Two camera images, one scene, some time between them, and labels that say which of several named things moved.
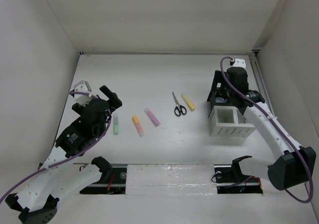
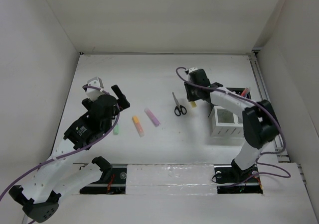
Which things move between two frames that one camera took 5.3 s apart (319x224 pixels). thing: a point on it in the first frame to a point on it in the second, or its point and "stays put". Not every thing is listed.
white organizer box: x=229 y=122 stays put
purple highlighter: x=152 y=117 stays put
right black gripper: x=226 y=80 to x=190 y=96
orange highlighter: x=138 y=126 stays put
